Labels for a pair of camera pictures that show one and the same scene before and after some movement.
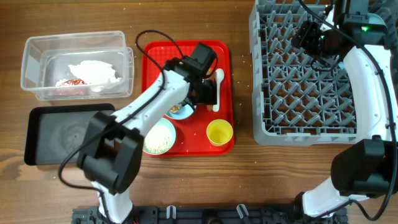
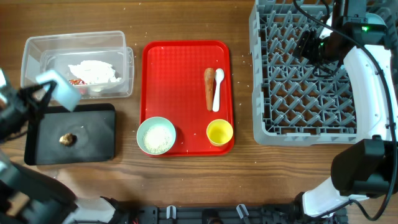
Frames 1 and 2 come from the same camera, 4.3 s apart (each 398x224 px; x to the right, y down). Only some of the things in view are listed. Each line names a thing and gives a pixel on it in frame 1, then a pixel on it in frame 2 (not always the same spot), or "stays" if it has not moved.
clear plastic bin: [78, 66] stays
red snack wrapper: [73, 82] stays
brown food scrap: [174, 108] to [68, 139]
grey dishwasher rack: [295, 102] stays
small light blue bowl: [185, 111] to [63, 92]
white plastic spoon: [219, 75] stays
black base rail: [208, 215] stays
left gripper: [210, 95] to [19, 100]
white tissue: [94, 72] stays
